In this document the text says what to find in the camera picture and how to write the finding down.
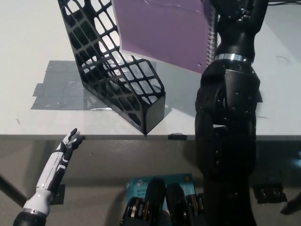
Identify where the teal cardboard box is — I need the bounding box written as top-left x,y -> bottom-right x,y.
124,174 -> 196,210

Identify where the small black tape piece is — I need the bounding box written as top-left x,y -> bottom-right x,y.
168,132 -> 188,141

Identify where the black table leg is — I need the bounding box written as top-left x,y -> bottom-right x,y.
0,174 -> 28,208
280,193 -> 301,215

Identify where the large grey tape patch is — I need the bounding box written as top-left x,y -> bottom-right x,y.
30,60 -> 157,112

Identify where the black cable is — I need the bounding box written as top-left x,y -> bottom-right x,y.
268,1 -> 301,6

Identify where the purple spiral notebook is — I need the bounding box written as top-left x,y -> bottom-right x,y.
111,0 -> 221,74

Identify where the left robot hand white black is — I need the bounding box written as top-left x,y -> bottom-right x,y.
23,128 -> 85,214

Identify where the black lattice magazine stand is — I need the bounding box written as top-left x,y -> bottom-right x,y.
57,0 -> 166,135

